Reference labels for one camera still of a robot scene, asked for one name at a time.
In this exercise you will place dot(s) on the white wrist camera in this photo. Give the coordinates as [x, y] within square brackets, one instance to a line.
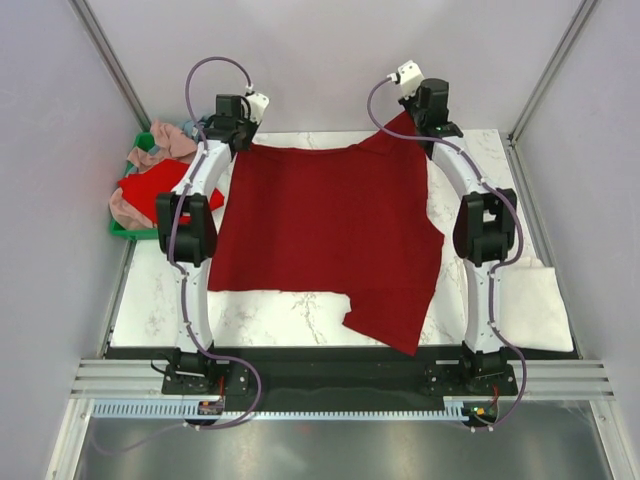
[258, 104]
[408, 78]

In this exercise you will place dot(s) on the bright red t shirt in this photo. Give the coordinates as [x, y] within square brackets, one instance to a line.
[139, 190]

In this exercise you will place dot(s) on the left aluminium corner post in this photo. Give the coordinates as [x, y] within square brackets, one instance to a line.
[98, 37]

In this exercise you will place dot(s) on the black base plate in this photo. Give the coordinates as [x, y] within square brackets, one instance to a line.
[249, 356]

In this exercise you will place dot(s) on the white slotted cable duct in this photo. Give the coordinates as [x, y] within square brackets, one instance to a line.
[214, 408]

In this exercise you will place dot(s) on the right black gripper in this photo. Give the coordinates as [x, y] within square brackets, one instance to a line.
[411, 100]

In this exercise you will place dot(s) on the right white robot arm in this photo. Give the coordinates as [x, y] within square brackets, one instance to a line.
[483, 234]

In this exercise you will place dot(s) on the pink t shirt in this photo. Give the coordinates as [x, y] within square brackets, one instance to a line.
[170, 143]

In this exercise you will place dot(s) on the right aluminium corner post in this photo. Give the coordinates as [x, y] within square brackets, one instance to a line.
[552, 68]

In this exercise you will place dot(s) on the folded white t shirt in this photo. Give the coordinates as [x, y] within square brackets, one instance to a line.
[531, 312]

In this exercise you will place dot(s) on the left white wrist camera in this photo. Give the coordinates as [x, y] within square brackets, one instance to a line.
[258, 104]

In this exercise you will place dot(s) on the blue grey t shirt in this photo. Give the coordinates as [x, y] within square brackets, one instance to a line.
[194, 130]

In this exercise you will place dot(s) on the aluminium corner post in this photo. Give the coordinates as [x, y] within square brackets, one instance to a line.
[552, 68]
[98, 37]

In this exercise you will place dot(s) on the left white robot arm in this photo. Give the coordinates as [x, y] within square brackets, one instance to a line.
[188, 236]

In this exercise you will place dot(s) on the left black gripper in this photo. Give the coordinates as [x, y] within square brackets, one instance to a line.
[253, 126]

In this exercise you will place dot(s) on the green plastic basket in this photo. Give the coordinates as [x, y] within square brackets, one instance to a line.
[145, 142]

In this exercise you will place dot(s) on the dark red t shirt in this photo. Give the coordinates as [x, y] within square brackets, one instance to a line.
[349, 220]

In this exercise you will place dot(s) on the aluminium frame rail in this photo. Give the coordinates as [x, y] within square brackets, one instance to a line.
[538, 379]

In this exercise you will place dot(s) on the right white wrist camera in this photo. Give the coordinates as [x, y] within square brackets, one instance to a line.
[408, 78]

